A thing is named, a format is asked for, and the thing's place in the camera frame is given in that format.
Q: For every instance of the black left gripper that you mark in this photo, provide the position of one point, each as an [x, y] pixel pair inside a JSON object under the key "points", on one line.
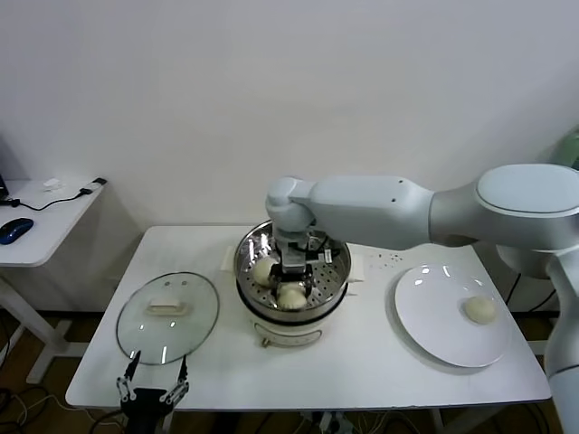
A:
{"points": [[145, 404]]}

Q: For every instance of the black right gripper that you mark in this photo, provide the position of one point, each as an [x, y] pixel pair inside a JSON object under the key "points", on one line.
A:
{"points": [[295, 261]]}

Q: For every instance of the white steamed baozi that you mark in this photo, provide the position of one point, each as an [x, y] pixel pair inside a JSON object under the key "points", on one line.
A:
{"points": [[261, 272], [479, 310], [290, 300]]}

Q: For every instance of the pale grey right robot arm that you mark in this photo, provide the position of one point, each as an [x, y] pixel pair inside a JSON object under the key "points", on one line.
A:
{"points": [[371, 208]]}

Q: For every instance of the stainless steel steamer basket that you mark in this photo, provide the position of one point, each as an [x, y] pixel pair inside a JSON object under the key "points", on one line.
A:
{"points": [[246, 253]]}

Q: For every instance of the cream electric cooker base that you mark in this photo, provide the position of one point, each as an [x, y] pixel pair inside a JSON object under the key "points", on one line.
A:
{"points": [[289, 332]]}

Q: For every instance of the white round plate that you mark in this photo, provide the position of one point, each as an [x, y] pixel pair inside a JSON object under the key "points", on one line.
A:
{"points": [[429, 307]]}

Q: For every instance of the white power strip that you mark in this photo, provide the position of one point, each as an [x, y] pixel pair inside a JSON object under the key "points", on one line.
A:
{"points": [[337, 425]]}

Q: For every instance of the white side desk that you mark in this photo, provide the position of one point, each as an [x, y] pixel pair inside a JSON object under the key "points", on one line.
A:
{"points": [[50, 226]]}

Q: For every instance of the blue computer mouse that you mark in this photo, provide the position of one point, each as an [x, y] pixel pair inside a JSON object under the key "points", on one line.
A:
{"points": [[16, 229]]}

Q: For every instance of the small white crumpled object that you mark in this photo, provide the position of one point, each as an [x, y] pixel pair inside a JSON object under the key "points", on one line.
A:
{"points": [[53, 184]]}

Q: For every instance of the black laptop computer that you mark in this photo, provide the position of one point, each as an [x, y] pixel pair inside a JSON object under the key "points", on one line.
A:
{"points": [[2, 181]]}

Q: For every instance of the mint green appliance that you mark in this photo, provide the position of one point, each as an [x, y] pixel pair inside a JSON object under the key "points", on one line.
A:
{"points": [[570, 149]]}

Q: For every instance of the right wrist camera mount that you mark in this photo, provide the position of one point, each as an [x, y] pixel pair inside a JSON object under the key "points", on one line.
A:
{"points": [[323, 255]]}

